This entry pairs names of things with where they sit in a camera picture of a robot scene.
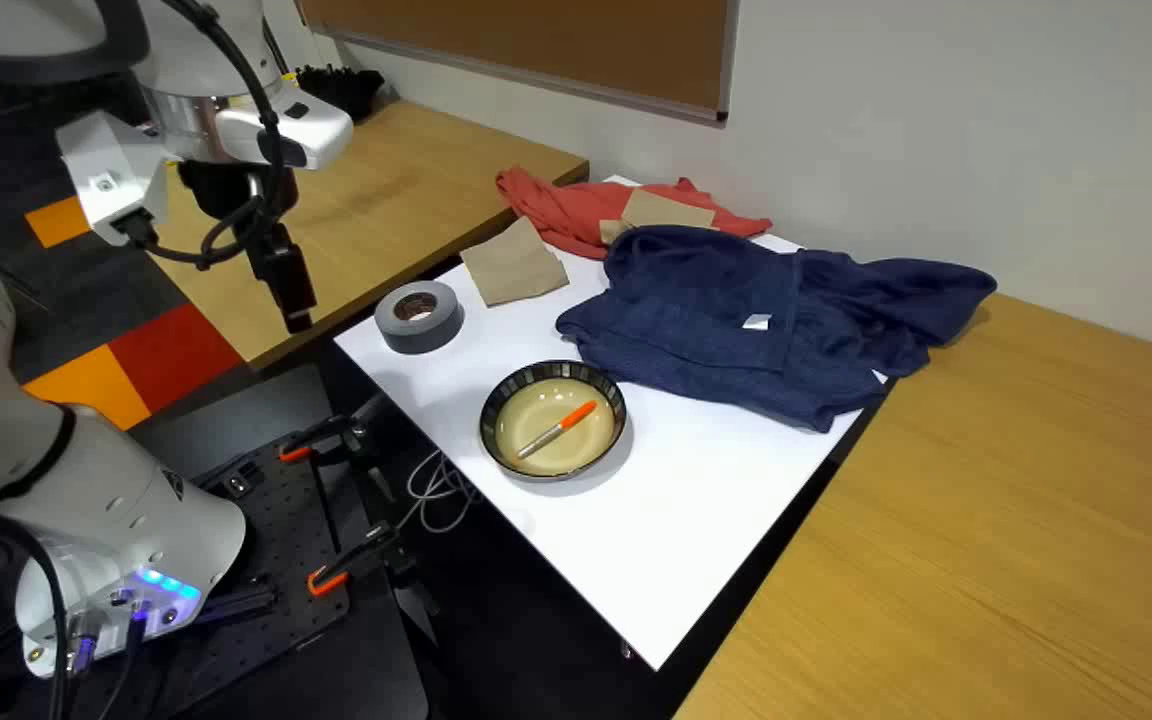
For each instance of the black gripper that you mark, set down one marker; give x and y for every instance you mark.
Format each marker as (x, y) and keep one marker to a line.
(232, 184)

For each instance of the orange and silver pen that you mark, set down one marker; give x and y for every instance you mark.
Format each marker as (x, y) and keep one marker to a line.
(562, 429)

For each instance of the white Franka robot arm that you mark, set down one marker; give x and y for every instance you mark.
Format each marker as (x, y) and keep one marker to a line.
(82, 505)

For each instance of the dark rimmed beige bowl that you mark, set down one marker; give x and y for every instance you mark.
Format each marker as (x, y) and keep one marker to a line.
(531, 415)

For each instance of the black object on wooden desk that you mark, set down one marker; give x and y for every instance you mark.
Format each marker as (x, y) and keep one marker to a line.
(341, 90)

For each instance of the tan square cloth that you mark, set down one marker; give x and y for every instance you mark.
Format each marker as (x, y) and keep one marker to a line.
(512, 264)

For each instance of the red cloth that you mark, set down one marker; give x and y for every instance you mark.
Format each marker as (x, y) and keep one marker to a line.
(573, 211)

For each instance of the brown cork board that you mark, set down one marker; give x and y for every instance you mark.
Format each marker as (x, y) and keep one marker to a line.
(521, 42)

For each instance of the small tan cloth piece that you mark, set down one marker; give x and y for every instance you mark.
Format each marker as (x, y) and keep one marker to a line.
(662, 211)

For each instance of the navy blue cloth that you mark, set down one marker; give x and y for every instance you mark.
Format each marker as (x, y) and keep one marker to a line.
(762, 326)

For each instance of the grey duct tape roll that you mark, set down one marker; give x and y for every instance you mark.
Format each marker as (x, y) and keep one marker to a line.
(417, 319)

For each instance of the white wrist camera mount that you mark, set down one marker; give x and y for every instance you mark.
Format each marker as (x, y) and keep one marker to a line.
(108, 171)

